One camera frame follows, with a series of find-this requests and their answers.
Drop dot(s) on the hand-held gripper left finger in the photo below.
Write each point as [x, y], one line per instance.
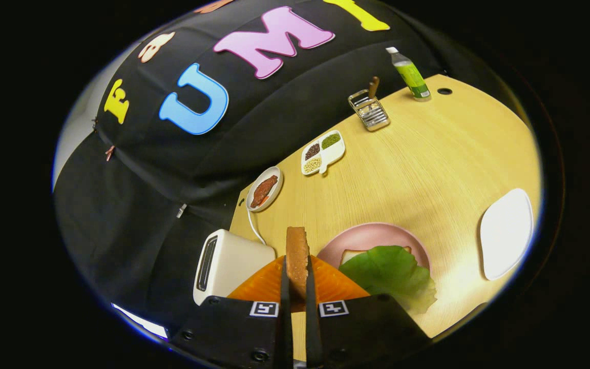
[286, 333]

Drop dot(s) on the pink round plate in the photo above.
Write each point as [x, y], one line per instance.
[366, 236]

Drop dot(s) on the white divided bean dish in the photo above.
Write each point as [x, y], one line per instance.
[332, 154]

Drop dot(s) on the toasted bread slice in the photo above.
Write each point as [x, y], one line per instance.
[297, 256]

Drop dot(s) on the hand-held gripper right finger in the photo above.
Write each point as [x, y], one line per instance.
[313, 333]

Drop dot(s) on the red-brown meat slice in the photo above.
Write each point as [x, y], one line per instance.
[264, 190]

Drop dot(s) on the green label bottle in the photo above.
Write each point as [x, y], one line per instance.
[412, 77]

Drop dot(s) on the white flat plate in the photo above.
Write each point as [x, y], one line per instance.
[505, 233]

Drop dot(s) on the small grey oval plate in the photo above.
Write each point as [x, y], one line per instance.
[274, 177]

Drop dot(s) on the green lettuce leaf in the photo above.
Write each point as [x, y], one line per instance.
[387, 271]

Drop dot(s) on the white bread slice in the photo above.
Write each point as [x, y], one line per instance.
[349, 254]

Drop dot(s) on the cream white toaster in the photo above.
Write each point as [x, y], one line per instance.
[233, 261]

